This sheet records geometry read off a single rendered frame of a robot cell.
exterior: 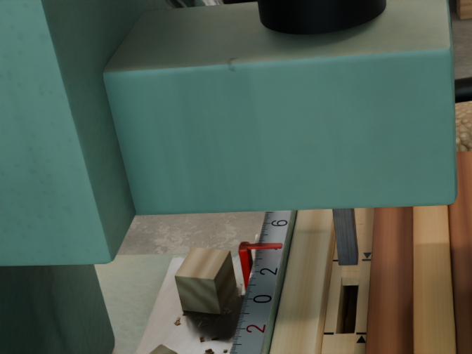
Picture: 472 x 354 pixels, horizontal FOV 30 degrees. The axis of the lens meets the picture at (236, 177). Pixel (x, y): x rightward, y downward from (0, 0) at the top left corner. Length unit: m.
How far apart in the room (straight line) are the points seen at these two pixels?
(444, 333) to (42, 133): 0.18
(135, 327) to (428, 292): 0.31
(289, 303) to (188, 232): 1.81
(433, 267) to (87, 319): 0.26
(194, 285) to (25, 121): 0.32
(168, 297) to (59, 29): 0.38
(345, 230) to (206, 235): 1.78
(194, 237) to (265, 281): 1.78
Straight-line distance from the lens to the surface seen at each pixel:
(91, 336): 0.59
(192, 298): 0.64
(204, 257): 0.65
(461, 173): 0.48
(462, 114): 0.62
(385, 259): 0.43
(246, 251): 0.42
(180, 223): 2.25
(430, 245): 0.42
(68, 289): 0.55
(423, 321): 0.38
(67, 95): 0.32
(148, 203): 0.38
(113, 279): 0.70
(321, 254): 0.43
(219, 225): 2.22
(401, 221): 0.45
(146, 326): 0.65
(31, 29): 0.32
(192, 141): 0.36
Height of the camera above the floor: 1.20
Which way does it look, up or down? 30 degrees down
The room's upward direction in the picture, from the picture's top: 10 degrees counter-clockwise
